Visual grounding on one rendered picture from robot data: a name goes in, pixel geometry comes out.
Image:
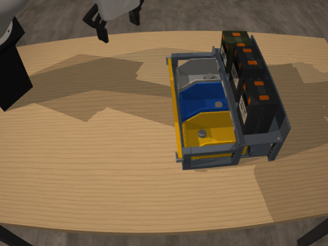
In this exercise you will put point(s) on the yellow open bin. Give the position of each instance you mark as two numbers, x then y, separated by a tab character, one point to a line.
218	126

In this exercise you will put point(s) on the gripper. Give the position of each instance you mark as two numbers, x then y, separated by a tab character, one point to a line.
108	10

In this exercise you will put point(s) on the yellow bar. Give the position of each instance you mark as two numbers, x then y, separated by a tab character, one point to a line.
179	149

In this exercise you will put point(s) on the blue bin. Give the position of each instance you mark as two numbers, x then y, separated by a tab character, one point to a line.
201	97

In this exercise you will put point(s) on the dark grey disc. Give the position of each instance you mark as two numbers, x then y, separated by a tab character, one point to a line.
218	104
202	133

